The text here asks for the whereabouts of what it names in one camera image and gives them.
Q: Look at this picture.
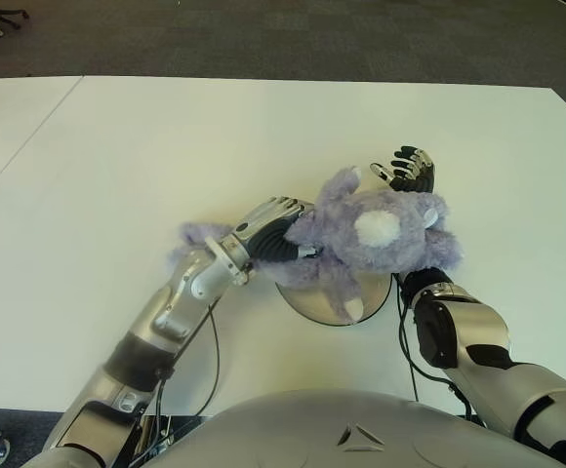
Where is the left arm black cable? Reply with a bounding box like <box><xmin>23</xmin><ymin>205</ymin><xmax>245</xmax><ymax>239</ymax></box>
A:
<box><xmin>136</xmin><ymin>299</ymin><xmax>222</xmax><ymax>464</ymax></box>

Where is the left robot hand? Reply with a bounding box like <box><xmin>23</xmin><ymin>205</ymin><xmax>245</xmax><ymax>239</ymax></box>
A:
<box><xmin>222</xmin><ymin>195</ymin><xmax>323</xmax><ymax>264</ymax></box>

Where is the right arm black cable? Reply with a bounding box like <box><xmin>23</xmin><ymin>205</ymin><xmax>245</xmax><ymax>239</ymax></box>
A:
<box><xmin>394</xmin><ymin>275</ymin><xmax>480</xmax><ymax>426</ymax></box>

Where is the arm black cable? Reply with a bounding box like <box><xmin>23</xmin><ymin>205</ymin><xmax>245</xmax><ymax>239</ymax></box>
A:
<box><xmin>136</xmin><ymin>299</ymin><xmax>222</xmax><ymax>464</ymax></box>
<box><xmin>394</xmin><ymin>275</ymin><xmax>480</xmax><ymax>426</ymax></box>

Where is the silver robot torso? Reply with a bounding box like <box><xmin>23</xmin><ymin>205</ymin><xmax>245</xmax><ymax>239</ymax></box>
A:
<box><xmin>141</xmin><ymin>388</ymin><xmax>566</xmax><ymax>468</ymax></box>

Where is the white plate with black rim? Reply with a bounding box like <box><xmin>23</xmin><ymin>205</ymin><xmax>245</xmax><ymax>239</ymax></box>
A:
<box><xmin>275</xmin><ymin>270</ymin><xmax>391</xmax><ymax>327</ymax></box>

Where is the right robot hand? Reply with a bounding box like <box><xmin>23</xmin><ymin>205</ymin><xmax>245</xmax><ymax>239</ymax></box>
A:
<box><xmin>369</xmin><ymin>143</ymin><xmax>437</xmax><ymax>194</ymax></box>

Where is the black office chair base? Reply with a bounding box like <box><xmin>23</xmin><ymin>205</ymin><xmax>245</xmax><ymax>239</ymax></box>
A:
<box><xmin>0</xmin><ymin>0</ymin><xmax>31</xmax><ymax>30</ymax></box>

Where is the metal stand base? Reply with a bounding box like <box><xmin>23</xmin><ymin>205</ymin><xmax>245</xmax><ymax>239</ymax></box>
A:
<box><xmin>116</xmin><ymin>413</ymin><xmax>207</xmax><ymax>465</ymax></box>

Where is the purple plush bunny doll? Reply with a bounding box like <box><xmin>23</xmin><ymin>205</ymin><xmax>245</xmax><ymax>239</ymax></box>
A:
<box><xmin>165</xmin><ymin>165</ymin><xmax>465</xmax><ymax>326</ymax></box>

